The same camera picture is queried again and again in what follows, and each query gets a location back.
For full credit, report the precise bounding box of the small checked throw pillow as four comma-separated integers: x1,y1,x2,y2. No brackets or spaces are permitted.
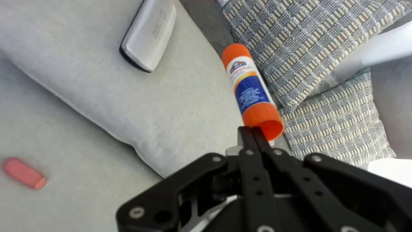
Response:
277,69,399,170

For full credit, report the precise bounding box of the pink eraser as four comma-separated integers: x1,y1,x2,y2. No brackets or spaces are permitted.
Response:
1,156,49,192

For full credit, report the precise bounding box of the large checked throw pillow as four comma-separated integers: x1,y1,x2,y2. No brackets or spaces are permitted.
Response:
215,0,412,114

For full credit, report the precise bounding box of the orange white glue stick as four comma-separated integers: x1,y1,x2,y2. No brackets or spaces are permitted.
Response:
220,42,286,143

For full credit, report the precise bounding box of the tall gray back cushion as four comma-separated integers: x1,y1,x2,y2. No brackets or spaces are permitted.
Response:
370,56,412,161

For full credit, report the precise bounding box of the gray floor pillow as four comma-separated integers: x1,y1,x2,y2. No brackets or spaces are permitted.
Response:
0,0,260,181
0,51,174,232

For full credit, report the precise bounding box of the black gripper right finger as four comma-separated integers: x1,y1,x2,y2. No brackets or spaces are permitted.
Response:
251,127,412,232

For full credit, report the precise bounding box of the silver glasses case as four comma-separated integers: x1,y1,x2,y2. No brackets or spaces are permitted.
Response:
119,0,179,74

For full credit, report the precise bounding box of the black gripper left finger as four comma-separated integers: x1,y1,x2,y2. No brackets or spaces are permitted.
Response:
115,125,277,232

